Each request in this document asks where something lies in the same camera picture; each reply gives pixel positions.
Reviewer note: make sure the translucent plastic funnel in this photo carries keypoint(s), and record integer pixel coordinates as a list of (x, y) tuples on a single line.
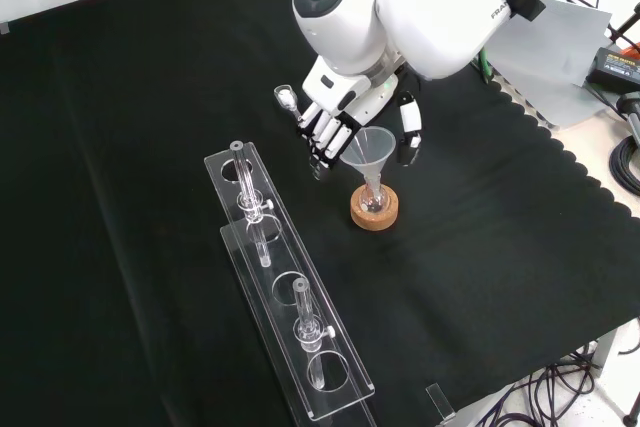
[(370, 152)]

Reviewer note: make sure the clear glass round-bottom flask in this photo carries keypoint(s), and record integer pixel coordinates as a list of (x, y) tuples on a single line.
[(373, 201)]

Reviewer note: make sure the clear acrylic funnel stand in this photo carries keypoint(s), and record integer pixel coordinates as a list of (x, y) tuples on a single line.
[(300, 267)]

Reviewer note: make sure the glass weighing funnel white powder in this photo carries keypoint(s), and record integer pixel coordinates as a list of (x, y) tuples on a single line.
[(285, 97)]

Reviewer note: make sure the black bench cloth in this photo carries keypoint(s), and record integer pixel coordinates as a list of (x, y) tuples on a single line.
[(150, 147)]

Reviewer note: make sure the pale grey board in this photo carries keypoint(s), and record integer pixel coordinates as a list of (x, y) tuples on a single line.
[(560, 57)]

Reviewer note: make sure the black battery charger box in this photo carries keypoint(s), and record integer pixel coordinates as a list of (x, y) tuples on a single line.
[(617, 67)]

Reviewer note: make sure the black tripod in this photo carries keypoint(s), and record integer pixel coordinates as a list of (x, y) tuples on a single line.
[(625, 27)]

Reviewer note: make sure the grey tape piece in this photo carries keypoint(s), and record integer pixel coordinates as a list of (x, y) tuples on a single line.
[(4, 28)]

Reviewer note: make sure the small clear acrylic bracket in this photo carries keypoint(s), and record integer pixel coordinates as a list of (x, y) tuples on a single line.
[(440, 399)]

